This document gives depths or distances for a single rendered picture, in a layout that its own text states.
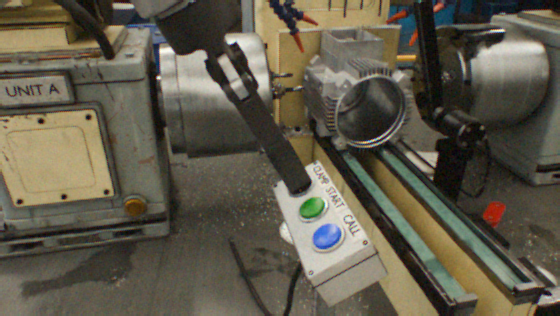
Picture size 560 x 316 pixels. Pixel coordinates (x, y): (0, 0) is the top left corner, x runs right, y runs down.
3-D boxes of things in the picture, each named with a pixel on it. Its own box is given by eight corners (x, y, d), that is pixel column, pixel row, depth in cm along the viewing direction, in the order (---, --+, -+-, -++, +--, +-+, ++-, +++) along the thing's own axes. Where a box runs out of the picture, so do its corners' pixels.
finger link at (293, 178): (284, 132, 45) (286, 135, 44) (310, 177, 49) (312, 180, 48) (261, 146, 45) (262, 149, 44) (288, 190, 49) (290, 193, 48)
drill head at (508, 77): (376, 113, 110) (388, 17, 98) (506, 102, 118) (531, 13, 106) (425, 155, 88) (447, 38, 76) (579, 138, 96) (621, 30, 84)
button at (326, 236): (314, 242, 42) (307, 231, 41) (339, 228, 42) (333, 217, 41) (323, 262, 40) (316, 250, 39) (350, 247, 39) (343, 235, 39)
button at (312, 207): (301, 215, 46) (295, 204, 46) (324, 202, 46) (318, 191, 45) (309, 230, 44) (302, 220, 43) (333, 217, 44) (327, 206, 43)
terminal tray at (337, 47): (318, 61, 96) (320, 30, 93) (360, 59, 99) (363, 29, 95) (335, 76, 86) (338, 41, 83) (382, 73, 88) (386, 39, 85)
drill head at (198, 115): (120, 136, 97) (98, 29, 85) (268, 123, 104) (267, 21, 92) (104, 191, 76) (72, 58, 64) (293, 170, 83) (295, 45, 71)
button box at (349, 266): (287, 212, 55) (268, 184, 52) (333, 185, 54) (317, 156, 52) (327, 310, 40) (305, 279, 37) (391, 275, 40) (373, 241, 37)
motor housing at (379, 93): (300, 122, 103) (302, 47, 94) (369, 116, 107) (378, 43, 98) (325, 158, 86) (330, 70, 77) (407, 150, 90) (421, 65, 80)
